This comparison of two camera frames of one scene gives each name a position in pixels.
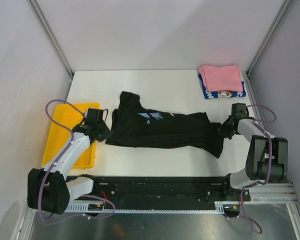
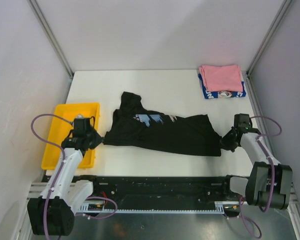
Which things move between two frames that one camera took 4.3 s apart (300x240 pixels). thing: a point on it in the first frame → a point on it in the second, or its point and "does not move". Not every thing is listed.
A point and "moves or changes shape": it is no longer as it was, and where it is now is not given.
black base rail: (192, 189) does not move
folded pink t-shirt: (227, 77) does not move
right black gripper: (222, 130) → (225, 144)
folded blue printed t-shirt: (210, 95) does not move
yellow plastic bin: (58, 135) does not move
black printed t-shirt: (133, 126) moves or changes shape
